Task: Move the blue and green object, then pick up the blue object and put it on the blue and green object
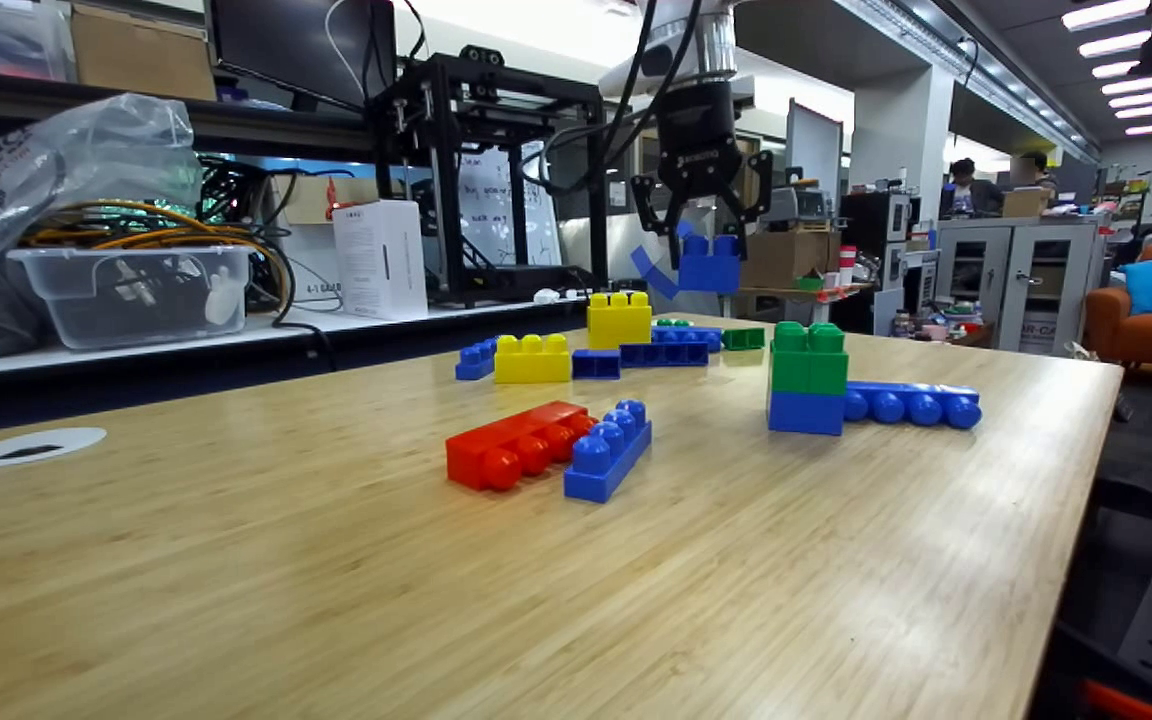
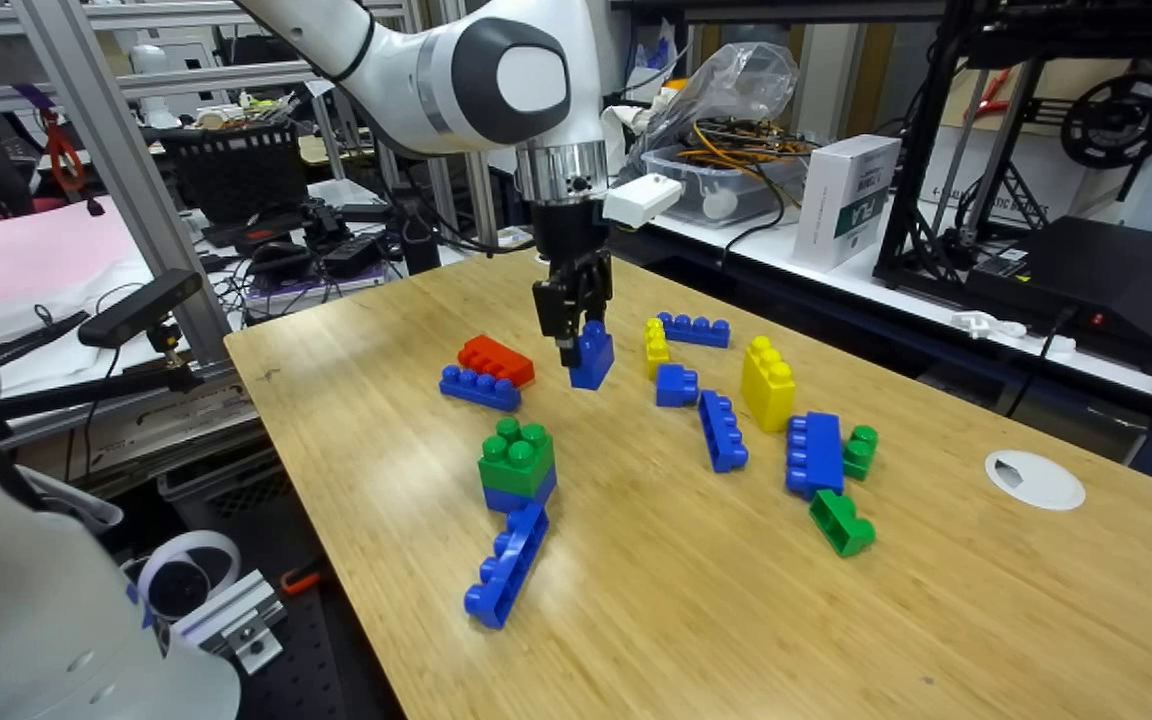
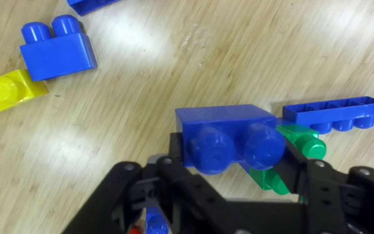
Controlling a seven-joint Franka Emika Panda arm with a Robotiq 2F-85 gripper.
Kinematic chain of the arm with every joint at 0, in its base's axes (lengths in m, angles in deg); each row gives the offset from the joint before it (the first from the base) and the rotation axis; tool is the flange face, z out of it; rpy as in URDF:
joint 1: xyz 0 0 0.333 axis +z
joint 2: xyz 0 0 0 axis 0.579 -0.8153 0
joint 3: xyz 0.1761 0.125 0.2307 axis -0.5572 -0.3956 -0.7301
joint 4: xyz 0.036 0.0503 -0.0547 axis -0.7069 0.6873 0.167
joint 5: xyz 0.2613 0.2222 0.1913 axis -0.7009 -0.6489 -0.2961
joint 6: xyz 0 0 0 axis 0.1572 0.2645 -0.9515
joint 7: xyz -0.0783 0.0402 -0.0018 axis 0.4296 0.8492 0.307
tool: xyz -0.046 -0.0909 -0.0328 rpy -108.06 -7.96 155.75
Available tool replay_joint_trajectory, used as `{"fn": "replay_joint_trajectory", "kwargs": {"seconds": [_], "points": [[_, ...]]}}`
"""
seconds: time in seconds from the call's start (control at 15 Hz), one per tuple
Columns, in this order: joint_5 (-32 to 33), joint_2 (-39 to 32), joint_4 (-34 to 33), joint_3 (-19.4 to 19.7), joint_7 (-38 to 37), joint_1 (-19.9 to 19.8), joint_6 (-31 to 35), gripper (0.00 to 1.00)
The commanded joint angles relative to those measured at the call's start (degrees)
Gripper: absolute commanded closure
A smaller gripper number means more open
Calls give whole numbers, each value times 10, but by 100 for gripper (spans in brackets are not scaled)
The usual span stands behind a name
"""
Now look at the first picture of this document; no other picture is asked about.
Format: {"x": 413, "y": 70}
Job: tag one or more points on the long blue brick far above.
{"x": 926, "y": 406}

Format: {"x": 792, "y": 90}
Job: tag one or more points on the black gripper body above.
{"x": 698, "y": 149}

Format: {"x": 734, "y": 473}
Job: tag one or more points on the cardboard box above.
{"x": 776, "y": 261}

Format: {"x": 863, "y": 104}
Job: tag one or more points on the flat yellow brick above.
{"x": 535, "y": 361}

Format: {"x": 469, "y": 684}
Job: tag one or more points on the green and blue brick stack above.
{"x": 804, "y": 379}

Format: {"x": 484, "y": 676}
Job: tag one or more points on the small blue brick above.
{"x": 479, "y": 361}
{"x": 711, "y": 261}

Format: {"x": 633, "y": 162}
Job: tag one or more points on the clear plastic bag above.
{"x": 108, "y": 149}

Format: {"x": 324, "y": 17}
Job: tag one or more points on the grey cabinet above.
{"x": 1026, "y": 283}

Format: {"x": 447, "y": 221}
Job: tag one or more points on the green brick flat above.
{"x": 740, "y": 337}

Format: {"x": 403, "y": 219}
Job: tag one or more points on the long blue brick near red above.
{"x": 604, "y": 454}

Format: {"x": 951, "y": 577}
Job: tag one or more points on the clear plastic bin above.
{"x": 116, "y": 299}

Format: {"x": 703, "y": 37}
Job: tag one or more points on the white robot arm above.
{"x": 681, "y": 81}

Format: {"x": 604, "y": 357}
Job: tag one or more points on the black frame 3d printer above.
{"x": 507, "y": 154}

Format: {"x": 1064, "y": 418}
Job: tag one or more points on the white box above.
{"x": 383, "y": 259}

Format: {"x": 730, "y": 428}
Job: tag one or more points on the wide blue brick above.
{"x": 672, "y": 351}

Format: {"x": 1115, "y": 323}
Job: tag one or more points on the white table grommet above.
{"x": 51, "y": 446}

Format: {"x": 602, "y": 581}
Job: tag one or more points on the tall yellow brick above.
{"x": 617, "y": 316}

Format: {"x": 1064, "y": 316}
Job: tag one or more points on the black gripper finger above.
{"x": 670, "y": 226}
{"x": 734, "y": 221}

